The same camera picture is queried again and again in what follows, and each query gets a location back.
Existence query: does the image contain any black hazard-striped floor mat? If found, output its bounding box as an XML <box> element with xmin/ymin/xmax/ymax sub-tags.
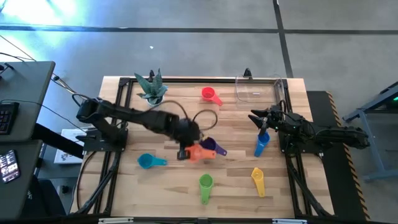
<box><xmin>306</xmin><ymin>90</ymin><xmax>371</xmax><ymax>222</ymax></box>

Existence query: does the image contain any blue measuring cup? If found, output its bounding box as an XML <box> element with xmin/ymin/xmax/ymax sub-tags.
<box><xmin>253</xmin><ymin>131</ymin><xmax>271</xmax><ymax>158</ymax></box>

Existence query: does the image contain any white booklet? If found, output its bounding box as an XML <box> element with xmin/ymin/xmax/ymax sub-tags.
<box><xmin>53</xmin><ymin>128</ymin><xmax>88</xmax><ymax>165</ymax></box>

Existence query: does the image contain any potted plant in white pot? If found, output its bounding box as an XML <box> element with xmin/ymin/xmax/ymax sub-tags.
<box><xmin>134</xmin><ymin>68</ymin><xmax>169</xmax><ymax>107</ymax></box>

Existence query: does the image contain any black aluminium table frame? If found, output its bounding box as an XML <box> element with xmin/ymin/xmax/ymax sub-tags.
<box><xmin>70</xmin><ymin>76</ymin><xmax>335</xmax><ymax>218</ymax></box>

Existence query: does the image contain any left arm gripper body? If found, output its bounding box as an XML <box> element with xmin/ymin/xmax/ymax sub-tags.
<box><xmin>170</xmin><ymin>117</ymin><xmax>202</xmax><ymax>149</ymax></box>

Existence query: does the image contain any teal measuring cup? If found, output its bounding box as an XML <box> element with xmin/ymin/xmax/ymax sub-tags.
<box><xmin>137</xmin><ymin>152</ymin><xmax>169</xmax><ymax>170</ymax></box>

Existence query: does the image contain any red measuring cup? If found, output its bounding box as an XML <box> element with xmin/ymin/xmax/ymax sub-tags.
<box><xmin>201</xmin><ymin>86</ymin><xmax>224</xmax><ymax>107</ymax></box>

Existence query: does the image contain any black keyboard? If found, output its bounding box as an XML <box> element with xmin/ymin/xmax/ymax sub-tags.
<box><xmin>0</xmin><ymin>101</ymin><xmax>20</xmax><ymax>136</ymax></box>

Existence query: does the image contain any clear plastic basket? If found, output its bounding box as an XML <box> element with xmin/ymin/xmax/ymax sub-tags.
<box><xmin>234</xmin><ymin>73</ymin><xmax>285</xmax><ymax>105</ymax></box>

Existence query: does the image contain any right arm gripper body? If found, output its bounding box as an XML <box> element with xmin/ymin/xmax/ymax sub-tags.
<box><xmin>264</xmin><ymin>105</ymin><xmax>289</xmax><ymax>131</ymax></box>

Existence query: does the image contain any green measuring cup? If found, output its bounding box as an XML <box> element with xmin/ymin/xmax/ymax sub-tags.
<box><xmin>198</xmin><ymin>173</ymin><xmax>215</xmax><ymax>205</ymax></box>

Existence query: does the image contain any black cable with connector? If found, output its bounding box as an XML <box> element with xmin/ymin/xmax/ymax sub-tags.
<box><xmin>49</xmin><ymin>72</ymin><xmax>91</xmax><ymax>100</ymax></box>

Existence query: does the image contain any dark gray desk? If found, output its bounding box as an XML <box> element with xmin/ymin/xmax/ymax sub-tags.
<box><xmin>0</xmin><ymin>61</ymin><xmax>56</xmax><ymax>143</ymax></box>
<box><xmin>0</xmin><ymin>139</ymin><xmax>44</xmax><ymax>220</ymax></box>

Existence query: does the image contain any yellow measuring cup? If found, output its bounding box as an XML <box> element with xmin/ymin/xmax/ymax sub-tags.
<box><xmin>251</xmin><ymin>167</ymin><xmax>266</xmax><ymax>198</ymax></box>

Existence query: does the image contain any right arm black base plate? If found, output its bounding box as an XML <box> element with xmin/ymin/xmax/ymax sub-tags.
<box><xmin>277</xmin><ymin>129</ymin><xmax>325</xmax><ymax>156</ymax></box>

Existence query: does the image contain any blue-gray metal stand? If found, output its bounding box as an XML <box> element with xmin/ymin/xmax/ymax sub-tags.
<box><xmin>342</xmin><ymin>81</ymin><xmax>398</xmax><ymax>183</ymax></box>

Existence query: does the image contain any black desk leg bar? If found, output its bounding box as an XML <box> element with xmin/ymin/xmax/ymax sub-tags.
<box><xmin>32</xmin><ymin>123</ymin><xmax>85</xmax><ymax>159</ymax></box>

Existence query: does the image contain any orange measuring cup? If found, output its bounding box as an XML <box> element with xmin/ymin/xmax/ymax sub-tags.
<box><xmin>185</xmin><ymin>143</ymin><xmax>217</xmax><ymax>164</ymax></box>

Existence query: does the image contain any purple measuring cup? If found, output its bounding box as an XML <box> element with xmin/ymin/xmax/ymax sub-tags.
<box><xmin>199</xmin><ymin>136</ymin><xmax>228</xmax><ymax>157</ymax></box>

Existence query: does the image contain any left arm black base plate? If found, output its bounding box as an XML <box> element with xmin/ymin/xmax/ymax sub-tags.
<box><xmin>82</xmin><ymin>128</ymin><xmax>129</xmax><ymax>152</ymax></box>

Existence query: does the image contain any white table edge bracket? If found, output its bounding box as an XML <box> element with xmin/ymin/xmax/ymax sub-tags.
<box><xmin>98</xmin><ymin>217</ymin><xmax>134</xmax><ymax>224</ymax></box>
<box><xmin>272</xmin><ymin>218</ymin><xmax>308</xmax><ymax>224</ymax></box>

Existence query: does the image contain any black smartphone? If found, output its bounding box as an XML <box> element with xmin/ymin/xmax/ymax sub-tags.
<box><xmin>0</xmin><ymin>149</ymin><xmax>21</xmax><ymax>184</ymax></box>

